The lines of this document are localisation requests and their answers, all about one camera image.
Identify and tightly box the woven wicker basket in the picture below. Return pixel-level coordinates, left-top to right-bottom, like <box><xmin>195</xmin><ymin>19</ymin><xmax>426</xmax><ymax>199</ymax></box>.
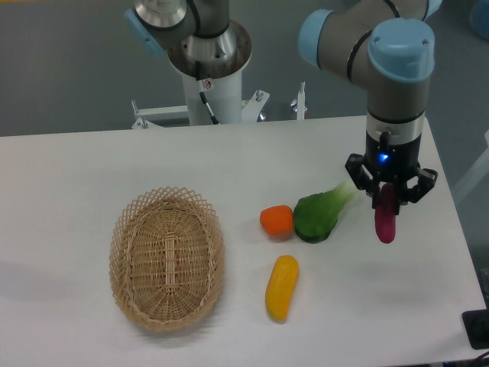
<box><xmin>109</xmin><ymin>187</ymin><xmax>225</xmax><ymax>333</ymax></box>

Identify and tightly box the white furniture leg right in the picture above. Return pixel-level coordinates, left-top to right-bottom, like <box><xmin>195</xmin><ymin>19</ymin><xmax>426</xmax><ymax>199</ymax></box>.
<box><xmin>452</xmin><ymin>130</ymin><xmax>489</xmax><ymax>206</ymax></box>

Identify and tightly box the purple sweet potato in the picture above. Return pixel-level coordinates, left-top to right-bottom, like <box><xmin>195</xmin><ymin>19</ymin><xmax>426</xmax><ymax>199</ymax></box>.
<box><xmin>374</xmin><ymin>183</ymin><xmax>397</xmax><ymax>244</ymax></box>

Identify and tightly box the orange toy pepper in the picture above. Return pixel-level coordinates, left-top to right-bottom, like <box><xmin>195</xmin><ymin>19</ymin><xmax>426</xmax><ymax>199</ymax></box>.
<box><xmin>259</xmin><ymin>205</ymin><xmax>293</xmax><ymax>235</ymax></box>

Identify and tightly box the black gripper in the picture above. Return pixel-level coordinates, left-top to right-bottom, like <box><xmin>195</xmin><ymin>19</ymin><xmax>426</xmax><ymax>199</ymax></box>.
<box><xmin>345</xmin><ymin>134</ymin><xmax>438</xmax><ymax>215</ymax></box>

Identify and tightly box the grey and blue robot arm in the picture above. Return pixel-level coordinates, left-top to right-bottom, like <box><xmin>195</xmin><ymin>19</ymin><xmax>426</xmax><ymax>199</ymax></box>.
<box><xmin>125</xmin><ymin>1</ymin><xmax>440</xmax><ymax>211</ymax></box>

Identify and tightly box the green bok choy toy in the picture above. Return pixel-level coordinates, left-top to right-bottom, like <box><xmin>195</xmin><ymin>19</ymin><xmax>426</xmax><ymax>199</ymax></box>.
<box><xmin>293</xmin><ymin>180</ymin><xmax>358</xmax><ymax>244</ymax></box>

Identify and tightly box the blue object top right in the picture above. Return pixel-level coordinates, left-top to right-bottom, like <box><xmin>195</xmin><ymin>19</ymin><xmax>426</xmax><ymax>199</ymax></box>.
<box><xmin>470</xmin><ymin>0</ymin><xmax>489</xmax><ymax>41</ymax></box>

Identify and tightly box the black device at table edge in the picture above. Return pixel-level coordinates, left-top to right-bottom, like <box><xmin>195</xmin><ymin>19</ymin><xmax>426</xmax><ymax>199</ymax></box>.
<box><xmin>461</xmin><ymin>309</ymin><xmax>488</xmax><ymax>350</ymax></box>

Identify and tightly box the white bracket with bolt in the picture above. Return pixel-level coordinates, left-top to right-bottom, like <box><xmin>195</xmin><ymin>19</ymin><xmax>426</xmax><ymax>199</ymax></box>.
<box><xmin>290</xmin><ymin>81</ymin><xmax>308</xmax><ymax>120</ymax></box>

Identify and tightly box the black cable on pedestal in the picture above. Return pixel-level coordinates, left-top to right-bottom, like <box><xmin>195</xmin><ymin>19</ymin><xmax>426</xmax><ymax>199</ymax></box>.
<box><xmin>194</xmin><ymin>60</ymin><xmax>221</xmax><ymax>125</ymax></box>

